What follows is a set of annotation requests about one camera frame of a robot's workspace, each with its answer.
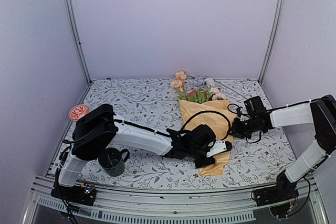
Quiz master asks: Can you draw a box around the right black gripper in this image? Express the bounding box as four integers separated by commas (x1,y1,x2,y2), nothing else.
227,116,259,139

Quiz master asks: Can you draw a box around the yellow wrapping paper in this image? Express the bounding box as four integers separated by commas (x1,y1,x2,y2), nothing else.
178,100,236,176

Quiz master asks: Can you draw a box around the pink rose fake stem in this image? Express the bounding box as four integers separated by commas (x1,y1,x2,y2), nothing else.
210,87,226,101

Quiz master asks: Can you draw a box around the orange wrapping paper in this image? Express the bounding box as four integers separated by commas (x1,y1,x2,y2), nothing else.
188,90,207,98

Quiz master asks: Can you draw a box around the blue fake flower stem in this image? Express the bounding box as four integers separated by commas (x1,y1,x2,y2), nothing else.
193,76,205,90

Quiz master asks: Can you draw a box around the orange fake flower stem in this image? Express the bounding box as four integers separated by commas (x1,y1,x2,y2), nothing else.
175,70,187,96

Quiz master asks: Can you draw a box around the tan raffia ribbon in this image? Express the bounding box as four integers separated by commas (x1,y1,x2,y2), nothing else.
202,76,256,101

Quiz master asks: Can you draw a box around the cream rose fake stem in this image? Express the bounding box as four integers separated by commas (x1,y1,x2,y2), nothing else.
170,70,187,100

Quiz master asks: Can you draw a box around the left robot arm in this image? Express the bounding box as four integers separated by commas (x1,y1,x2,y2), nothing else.
56,104,216,200

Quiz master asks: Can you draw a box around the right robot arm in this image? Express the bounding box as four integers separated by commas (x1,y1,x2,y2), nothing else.
230,94,335,201

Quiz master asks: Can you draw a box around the green leafy fake stem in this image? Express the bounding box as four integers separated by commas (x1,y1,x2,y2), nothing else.
176,89,214,104

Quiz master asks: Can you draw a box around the floral patterned tablecloth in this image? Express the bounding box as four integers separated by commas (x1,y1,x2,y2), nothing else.
78,79,295,190

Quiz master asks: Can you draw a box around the black mug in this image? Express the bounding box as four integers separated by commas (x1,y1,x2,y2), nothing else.
98,147,130,177

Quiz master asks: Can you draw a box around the red white patterned bowl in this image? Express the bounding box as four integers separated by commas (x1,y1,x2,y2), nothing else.
68,104,89,122

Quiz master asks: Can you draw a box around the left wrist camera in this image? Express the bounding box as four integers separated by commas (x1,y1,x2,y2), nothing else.
182,124,233,157

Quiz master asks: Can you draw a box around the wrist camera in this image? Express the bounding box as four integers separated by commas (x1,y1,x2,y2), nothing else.
182,124,233,157
236,96,266,119

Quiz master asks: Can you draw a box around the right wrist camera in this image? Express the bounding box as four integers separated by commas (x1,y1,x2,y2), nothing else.
236,96,266,119

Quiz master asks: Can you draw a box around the black camera cable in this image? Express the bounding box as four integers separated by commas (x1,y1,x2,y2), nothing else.
181,110,232,141

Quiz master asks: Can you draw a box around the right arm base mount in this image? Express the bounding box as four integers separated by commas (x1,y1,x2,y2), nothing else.
250,171,311,219

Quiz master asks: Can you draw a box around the front aluminium rail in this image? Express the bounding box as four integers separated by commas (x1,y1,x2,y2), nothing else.
23,176,331,223

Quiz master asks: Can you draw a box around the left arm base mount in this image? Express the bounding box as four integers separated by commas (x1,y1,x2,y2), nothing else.
50,182,97,206

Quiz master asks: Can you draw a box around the right metal frame post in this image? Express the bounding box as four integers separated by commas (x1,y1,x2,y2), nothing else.
258,0,285,85

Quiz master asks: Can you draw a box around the metal frame post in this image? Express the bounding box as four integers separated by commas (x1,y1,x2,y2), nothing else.
64,0,92,85
258,0,285,85

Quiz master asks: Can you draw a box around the left metal frame post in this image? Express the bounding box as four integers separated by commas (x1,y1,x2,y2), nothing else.
64,0,92,85

